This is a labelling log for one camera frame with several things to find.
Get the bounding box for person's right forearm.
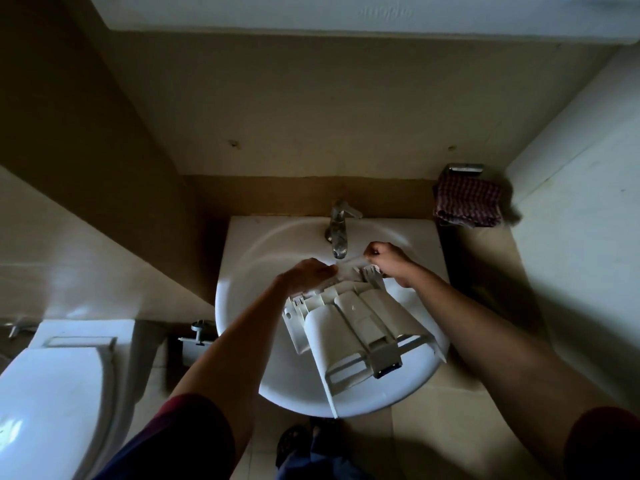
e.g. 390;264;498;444
399;267;621;478

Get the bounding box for metal toilet paper holder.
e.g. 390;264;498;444
178;319;219;365

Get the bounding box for white ceramic sink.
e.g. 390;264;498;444
215;216;451;419

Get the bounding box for person's left forearm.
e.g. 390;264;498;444
169;279;301;461

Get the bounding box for dark red shirt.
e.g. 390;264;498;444
95;393;640;480

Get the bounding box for metal faucet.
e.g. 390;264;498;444
325;199;363;261

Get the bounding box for person's left hand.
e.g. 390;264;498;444
279;258;339;298

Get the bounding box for white toilet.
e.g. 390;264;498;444
0;318;139;480

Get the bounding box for blue jeans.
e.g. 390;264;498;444
276;419;371;480

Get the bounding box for person's right hand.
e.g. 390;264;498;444
363;241;416;288

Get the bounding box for metal wall valve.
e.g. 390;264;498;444
2;322;36;341

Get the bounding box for red checkered cloth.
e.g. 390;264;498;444
433;173;503;229

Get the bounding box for white framed mirror cabinet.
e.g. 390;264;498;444
87;0;640;45

